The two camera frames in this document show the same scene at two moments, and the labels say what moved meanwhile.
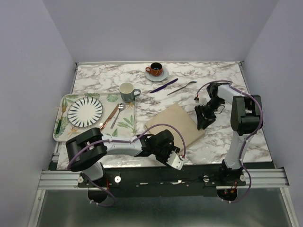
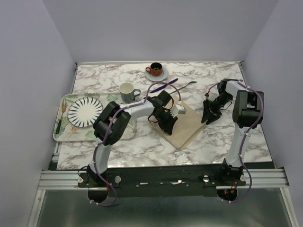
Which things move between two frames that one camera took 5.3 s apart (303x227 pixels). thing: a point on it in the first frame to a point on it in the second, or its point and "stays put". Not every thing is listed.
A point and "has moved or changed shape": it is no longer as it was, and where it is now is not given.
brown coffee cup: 155,69 stays put
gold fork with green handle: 63,107 stays put
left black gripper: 171,148 to 167,127
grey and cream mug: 127,90 stays put
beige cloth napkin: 174,116 has moved or changed shape
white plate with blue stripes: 84,111 stays put
